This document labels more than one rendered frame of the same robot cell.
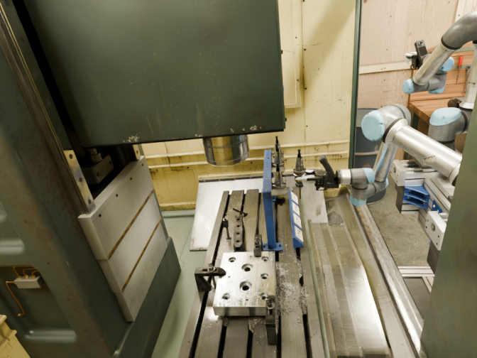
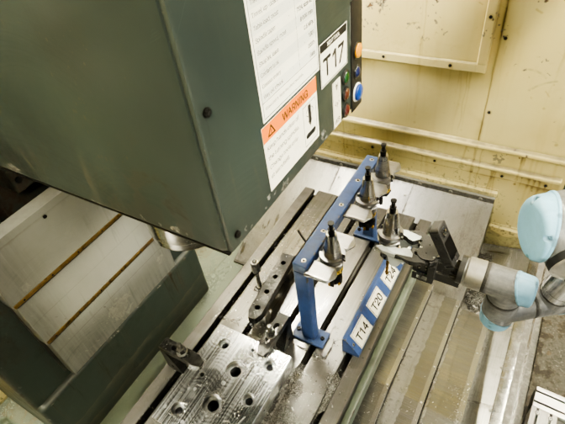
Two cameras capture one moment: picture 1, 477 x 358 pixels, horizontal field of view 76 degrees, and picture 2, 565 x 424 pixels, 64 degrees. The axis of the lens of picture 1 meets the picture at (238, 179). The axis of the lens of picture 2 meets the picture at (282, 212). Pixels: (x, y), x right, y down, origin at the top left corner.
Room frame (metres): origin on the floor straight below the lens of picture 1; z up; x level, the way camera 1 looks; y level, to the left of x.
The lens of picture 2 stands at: (0.51, -0.41, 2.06)
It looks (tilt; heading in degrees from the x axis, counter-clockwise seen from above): 42 degrees down; 26
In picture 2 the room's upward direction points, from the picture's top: 9 degrees counter-clockwise
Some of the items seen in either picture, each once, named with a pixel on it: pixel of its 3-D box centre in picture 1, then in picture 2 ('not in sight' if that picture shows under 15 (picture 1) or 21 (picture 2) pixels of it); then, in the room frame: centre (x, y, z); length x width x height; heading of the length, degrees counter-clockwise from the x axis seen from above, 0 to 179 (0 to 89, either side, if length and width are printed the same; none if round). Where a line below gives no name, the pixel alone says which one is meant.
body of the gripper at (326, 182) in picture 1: (326, 179); (439, 263); (1.30, -0.42, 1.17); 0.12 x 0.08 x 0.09; 80
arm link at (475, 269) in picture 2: (343, 176); (473, 272); (1.29, -0.50, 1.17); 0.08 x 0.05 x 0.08; 170
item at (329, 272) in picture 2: (279, 192); (322, 272); (1.16, -0.17, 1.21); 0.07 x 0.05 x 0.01; 81
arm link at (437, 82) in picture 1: (434, 82); not in sight; (1.65, -1.13, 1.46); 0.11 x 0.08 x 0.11; 93
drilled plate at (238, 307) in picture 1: (246, 280); (225, 390); (0.92, 0.03, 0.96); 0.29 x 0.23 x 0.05; 171
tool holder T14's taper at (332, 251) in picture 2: (278, 177); (331, 243); (1.21, -0.18, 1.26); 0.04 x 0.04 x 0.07
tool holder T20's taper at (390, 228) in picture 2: (299, 163); (391, 220); (1.32, -0.30, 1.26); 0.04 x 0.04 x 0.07
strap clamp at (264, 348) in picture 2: (258, 249); (273, 339); (1.08, -0.04, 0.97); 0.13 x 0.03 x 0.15; 171
